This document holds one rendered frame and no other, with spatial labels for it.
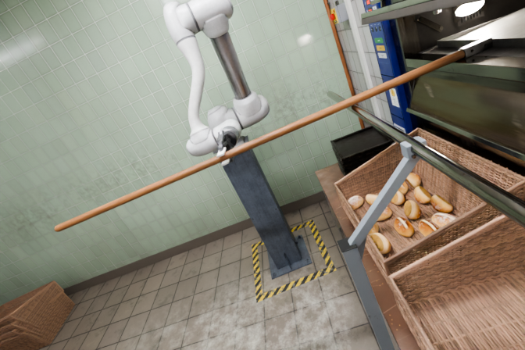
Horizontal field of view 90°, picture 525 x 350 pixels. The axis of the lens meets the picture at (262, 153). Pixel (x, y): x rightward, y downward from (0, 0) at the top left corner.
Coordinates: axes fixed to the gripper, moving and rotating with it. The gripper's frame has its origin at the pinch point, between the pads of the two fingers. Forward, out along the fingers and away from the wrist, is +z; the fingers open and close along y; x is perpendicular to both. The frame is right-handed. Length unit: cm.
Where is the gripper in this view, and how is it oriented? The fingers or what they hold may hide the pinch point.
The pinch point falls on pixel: (223, 156)
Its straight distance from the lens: 103.6
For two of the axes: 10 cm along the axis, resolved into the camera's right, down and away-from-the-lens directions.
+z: 0.2, 3.8, -9.2
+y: 3.9, 8.5, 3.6
